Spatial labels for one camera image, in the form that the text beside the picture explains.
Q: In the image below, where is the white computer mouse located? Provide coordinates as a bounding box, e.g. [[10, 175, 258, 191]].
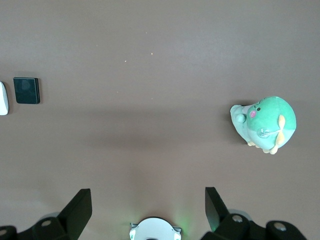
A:
[[0, 81, 10, 116]]

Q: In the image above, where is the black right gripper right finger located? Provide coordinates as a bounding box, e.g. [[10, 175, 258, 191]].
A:
[[201, 186, 310, 240]]

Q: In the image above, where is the brown table cover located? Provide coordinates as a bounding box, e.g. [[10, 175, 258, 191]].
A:
[[0, 0, 320, 240]]

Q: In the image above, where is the black smartphone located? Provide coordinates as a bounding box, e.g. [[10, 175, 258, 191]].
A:
[[13, 77, 41, 105]]

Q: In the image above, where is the green plush toy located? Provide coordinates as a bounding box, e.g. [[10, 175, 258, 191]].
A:
[[229, 95, 297, 155]]

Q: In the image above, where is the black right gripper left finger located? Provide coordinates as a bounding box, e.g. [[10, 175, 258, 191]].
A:
[[0, 188, 93, 240]]

